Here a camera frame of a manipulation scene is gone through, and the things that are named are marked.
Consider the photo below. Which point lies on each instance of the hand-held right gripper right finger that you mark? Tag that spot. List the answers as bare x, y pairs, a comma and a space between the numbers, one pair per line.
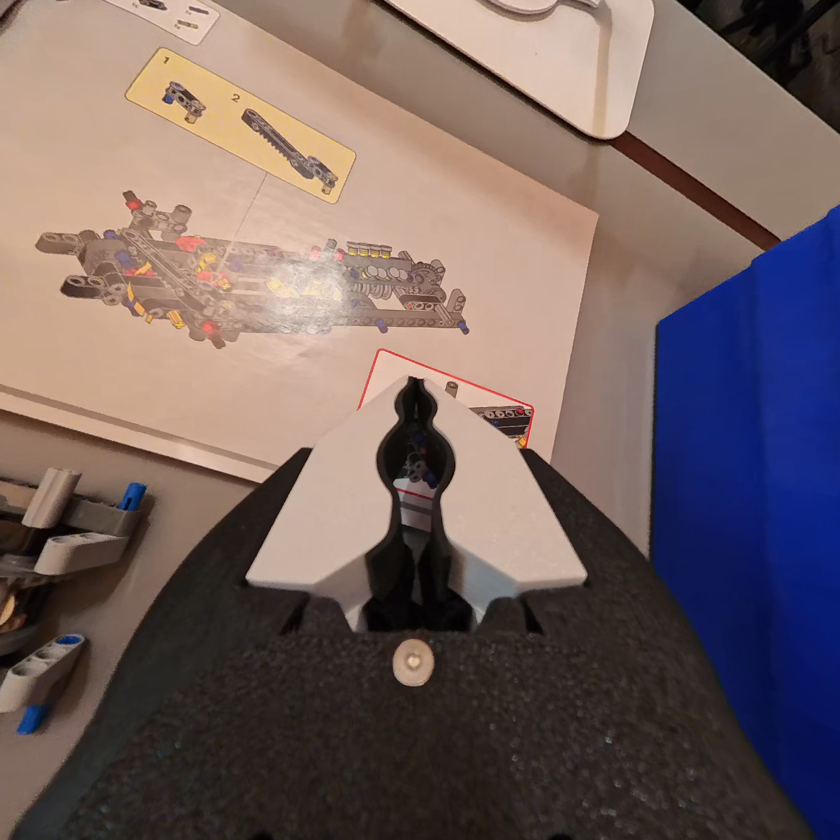
505, 525

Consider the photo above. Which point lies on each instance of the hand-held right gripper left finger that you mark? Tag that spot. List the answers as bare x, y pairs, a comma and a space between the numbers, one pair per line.
321, 525

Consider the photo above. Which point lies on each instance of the toy car chassis model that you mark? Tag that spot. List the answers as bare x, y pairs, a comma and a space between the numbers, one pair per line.
79, 525

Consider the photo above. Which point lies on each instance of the blue plastic bin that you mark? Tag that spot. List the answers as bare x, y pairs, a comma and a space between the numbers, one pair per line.
754, 459

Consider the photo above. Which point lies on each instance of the building instruction booklet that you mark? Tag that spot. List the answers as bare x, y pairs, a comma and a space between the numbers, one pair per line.
407, 197

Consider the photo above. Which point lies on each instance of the white document stand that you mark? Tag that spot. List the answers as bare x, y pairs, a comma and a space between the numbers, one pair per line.
558, 65

